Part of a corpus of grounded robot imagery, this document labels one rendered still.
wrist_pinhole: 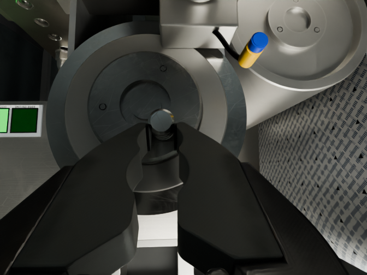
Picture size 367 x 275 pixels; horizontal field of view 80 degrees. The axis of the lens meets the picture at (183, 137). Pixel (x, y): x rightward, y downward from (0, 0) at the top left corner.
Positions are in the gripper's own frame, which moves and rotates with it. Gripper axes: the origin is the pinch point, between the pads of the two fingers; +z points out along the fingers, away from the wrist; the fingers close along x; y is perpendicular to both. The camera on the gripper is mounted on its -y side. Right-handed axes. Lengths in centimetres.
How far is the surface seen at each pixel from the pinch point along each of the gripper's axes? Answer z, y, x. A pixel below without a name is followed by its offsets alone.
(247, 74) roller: 6.6, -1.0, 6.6
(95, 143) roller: 2.1, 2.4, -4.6
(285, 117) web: 16.7, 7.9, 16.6
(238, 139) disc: 2.9, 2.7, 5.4
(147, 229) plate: 18.7, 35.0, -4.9
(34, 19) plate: 34.3, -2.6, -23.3
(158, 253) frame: 20, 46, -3
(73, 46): 8.1, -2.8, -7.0
